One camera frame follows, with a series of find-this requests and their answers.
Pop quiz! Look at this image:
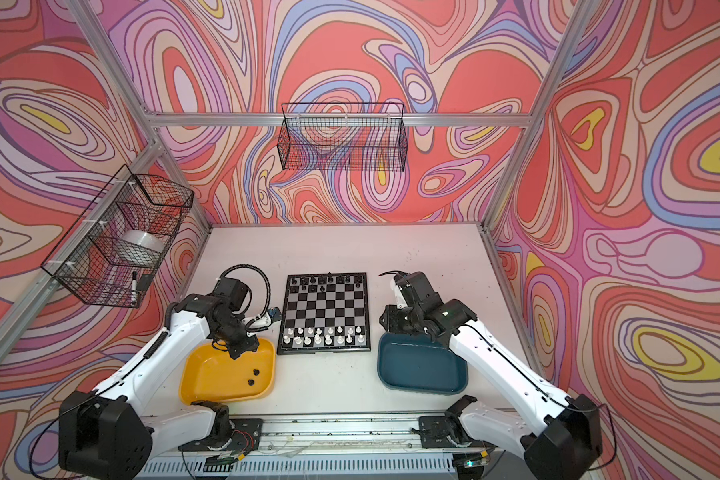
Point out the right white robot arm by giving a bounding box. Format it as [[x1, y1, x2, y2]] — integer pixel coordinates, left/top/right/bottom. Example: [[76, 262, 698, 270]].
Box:
[[379, 270, 603, 479]]

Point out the black wire basket left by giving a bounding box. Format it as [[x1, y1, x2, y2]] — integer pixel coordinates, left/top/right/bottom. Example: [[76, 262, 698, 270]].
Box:
[[41, 166, 194, 308]]

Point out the black white chess board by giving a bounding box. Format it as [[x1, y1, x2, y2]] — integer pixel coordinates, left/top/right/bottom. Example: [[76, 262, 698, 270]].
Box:
[[277, 272, 371, 355]]

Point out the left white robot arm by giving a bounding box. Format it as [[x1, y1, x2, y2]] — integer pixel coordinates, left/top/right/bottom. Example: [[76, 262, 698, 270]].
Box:
[[58, 270, 282, 479]]

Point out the teal plastic tray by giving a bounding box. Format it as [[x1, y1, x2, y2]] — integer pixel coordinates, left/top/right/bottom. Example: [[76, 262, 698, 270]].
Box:
[[377, 333, 469, 395]]

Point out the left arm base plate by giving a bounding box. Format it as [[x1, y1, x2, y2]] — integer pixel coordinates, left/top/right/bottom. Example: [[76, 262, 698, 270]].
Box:
[[178, 418, 264, 454]]

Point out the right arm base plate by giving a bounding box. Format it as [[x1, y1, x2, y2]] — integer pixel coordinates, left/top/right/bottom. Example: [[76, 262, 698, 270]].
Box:
[[411, 415, 496, 453]]

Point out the black wire basket back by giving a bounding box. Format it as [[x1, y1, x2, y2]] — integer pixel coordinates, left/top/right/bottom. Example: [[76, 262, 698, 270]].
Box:
[[277, 101, 408, 172]]

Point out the black marker in basket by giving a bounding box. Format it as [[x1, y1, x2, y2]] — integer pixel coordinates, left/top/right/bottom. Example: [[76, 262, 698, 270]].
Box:
[[130, 270, 139, 307]]

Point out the yellow plastic tray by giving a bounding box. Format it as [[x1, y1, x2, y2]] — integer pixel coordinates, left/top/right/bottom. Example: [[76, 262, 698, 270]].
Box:
[[179, 339, 276, 405]]

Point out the white roll in basket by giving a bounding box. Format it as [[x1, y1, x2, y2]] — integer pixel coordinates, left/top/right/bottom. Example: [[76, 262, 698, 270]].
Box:
[[121, 230, 165, 253]]

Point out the black wire basket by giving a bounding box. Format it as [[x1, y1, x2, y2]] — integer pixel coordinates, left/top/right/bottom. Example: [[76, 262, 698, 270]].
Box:
[[277, 101, 408, 172], [41, 166, 194, 308]]

